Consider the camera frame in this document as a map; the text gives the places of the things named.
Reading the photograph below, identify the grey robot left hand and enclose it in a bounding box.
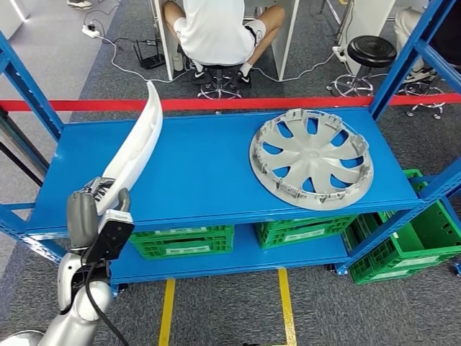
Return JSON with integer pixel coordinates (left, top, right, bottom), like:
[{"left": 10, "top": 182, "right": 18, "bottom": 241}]
[{"left": 66, "top": 177, "right": 131, "bottom": 250}]

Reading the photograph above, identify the white curved plastic part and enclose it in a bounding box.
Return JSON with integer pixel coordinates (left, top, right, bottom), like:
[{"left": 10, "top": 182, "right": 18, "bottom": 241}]
[{"left": 94, "top": 81, "right": 164, "bottom": 217}]

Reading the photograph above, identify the blue metal shelf rack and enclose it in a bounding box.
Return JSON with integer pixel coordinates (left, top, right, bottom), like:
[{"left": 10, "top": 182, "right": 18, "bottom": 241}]
[{"left": 0, "top": 0, "right": 461, "bottom": 298}]

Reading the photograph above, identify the green plastic crate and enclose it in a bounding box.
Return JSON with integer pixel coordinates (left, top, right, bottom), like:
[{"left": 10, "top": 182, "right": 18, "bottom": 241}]
[
  {"left": 349, "top": 255, "right": 461, "bottom": 286},
  {"left": 257, "top": 225, "right": 355, "bottom": 251},
  {"left": 138, "top": 236, "right": 235, "bottom": 262},
  {"left": 254, "top": 215, "right": 358, "bottom": 229},
  {"left": 341, "top": 169, "right": 461, "bottom": 273},
  {"left": 129, "top": 224, "right": 235, "bottom": 239}
]

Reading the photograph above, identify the black router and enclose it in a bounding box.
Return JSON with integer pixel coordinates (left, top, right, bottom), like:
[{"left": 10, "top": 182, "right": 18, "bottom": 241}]
[{"left": 134, "top": 34, "right": 166, "bottom": 70}]

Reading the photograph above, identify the red barrier belt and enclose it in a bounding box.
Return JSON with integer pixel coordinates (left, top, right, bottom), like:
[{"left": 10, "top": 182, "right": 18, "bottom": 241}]
[{"left": 0, "top": 93, "right": 461, "bottom": 114}]

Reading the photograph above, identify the white cabinet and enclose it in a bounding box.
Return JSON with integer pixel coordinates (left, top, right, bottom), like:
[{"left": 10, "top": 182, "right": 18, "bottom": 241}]
[{"left": 0, "top": 0, "right": 29, "bottom": 40}]

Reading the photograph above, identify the chrome base swivel stool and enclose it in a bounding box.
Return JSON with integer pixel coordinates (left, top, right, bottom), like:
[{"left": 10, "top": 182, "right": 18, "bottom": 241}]
[{"left": 197, "top": 64, "right": 242, "bottom": 101}]

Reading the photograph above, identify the grey plastic wheel cover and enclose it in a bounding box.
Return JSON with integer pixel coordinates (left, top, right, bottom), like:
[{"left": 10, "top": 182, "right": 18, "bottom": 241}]
[{"left": 248, "top": 107, "right": 374, "bottom": 211}]

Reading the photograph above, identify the black round stool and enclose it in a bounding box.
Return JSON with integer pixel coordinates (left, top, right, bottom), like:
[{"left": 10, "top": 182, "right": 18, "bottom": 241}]
[
  {"left": 326, "top": 35, "right": 398, "bottom": 98},
  {"left": 406, "top": 81, "right": 445, "bottom": 120}
]

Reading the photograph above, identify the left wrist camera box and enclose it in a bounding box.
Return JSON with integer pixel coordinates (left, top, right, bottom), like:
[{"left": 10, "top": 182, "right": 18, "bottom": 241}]
[{"left": 85, "top": 209, "right": 135, "bottom": 265}]

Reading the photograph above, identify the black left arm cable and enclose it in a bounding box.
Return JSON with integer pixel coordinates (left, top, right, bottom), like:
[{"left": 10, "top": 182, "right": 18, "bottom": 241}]
[{"left": 85, "top": 259, "right": 131, "bottom": 346}]

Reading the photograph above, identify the black stanchion post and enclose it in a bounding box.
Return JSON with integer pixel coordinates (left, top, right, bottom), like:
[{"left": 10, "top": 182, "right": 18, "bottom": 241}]
[{"left": 0, "top": 142, "right": 44, "bottom": 188}]

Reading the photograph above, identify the chrome stanchion post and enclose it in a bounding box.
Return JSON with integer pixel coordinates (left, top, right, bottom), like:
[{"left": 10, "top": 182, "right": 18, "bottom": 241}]
[{"left": 0, "top": 107, "right": 50, "bottom": 177}]

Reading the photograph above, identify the white floor cable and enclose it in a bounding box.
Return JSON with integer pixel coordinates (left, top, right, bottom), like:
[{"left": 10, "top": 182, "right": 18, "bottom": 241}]
[
  {"left": 97, "top": 35, "right": 197, "bottom": 84},
  {"left": 252, "top": 51, "right": 337, "bottom": 83}
]

